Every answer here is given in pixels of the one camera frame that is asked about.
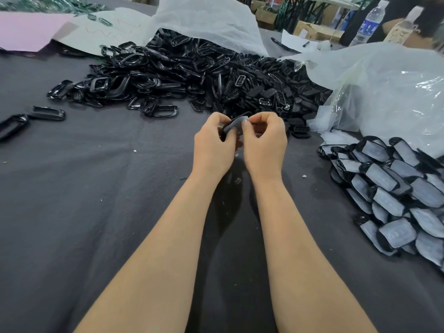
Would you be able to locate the pile of green plastic parts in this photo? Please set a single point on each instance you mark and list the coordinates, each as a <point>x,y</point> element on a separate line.
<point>52,4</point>

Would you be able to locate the white paper sheet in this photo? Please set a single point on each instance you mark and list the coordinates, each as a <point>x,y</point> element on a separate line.
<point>298,43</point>

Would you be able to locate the clear water bottle blue label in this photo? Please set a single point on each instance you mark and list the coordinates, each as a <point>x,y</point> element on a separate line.
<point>369,24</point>

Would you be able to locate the pale green paper sheet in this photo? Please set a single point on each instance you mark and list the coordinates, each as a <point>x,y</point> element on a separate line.
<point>104,31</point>

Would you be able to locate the clear plastic bottle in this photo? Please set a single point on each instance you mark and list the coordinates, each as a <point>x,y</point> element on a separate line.
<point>404,27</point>

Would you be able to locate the black plastic frame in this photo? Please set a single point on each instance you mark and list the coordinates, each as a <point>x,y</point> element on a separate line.
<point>12,125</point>
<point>47,113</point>

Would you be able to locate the dark grey table cloth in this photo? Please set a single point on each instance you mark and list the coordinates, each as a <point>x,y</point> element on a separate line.
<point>104,211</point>

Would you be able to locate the open cardboard box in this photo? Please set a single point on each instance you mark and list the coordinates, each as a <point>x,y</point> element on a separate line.
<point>266,17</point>

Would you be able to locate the black pen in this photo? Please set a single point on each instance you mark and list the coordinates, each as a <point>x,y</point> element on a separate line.
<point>281,45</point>

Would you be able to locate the person's left forearm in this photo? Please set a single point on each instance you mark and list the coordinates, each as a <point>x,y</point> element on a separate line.
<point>152,260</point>

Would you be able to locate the pile of black button pads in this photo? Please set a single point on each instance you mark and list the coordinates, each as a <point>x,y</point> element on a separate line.
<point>267,86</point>

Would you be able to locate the person's right hand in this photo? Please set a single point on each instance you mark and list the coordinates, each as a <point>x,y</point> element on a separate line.
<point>265,149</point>

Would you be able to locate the white foam wrap sheet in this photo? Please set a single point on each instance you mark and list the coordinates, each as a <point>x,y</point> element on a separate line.
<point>208,20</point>

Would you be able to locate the person's left thumb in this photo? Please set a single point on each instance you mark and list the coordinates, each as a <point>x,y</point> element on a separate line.
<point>231,135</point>

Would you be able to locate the person's left hand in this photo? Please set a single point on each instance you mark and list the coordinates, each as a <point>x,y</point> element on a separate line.
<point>211,149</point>

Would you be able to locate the white folding table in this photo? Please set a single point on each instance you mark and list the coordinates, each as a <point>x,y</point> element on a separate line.
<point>333,0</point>

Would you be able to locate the pile of film-covered black shells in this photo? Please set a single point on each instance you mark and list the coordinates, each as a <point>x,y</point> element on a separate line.
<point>392,194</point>

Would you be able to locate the clear plastic bag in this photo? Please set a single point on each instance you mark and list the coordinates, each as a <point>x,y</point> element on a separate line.
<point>385,90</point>

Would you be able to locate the brown cardboard box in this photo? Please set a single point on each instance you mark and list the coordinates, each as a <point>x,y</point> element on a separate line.
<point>317,31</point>

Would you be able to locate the person's right thumb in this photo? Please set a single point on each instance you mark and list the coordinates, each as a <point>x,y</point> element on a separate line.
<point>247,130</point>

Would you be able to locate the pile of black plastic frames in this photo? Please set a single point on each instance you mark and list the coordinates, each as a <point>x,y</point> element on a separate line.
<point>135,78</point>

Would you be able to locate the person's right forearm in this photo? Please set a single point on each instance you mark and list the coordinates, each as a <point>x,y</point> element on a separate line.
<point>305,260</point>

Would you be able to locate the black key fob shell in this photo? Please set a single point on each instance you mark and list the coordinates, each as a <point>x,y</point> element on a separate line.
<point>236,125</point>

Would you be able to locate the pink paper sheet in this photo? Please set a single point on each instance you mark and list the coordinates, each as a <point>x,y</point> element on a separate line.
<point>27,30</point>

